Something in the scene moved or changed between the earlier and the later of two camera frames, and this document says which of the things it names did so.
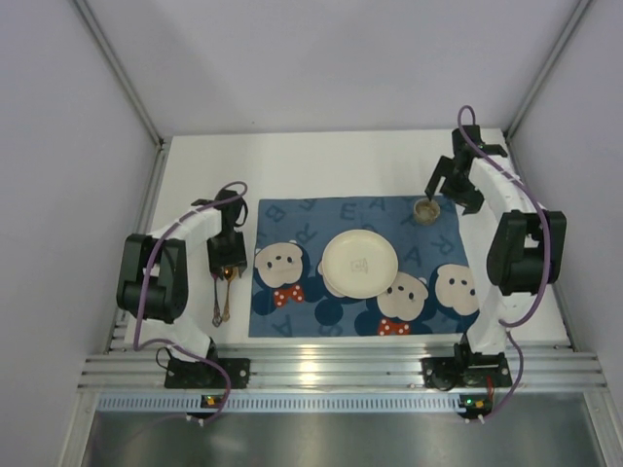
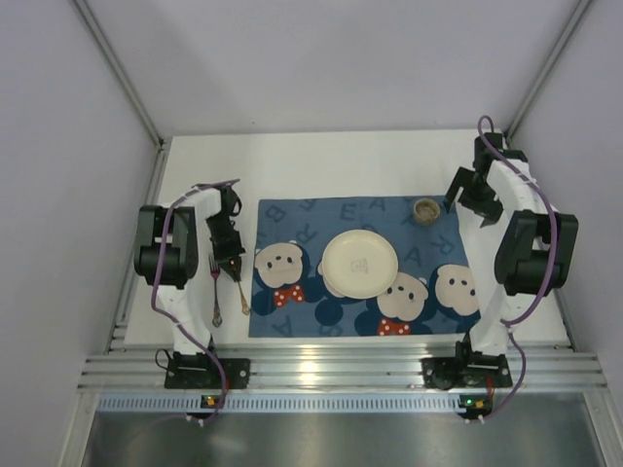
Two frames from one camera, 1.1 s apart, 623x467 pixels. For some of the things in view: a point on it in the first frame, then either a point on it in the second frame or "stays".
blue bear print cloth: (431, 296) stays
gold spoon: (229, 272) → (244, 305)
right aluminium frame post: (578, 12) stays
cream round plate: (359, 264) stays
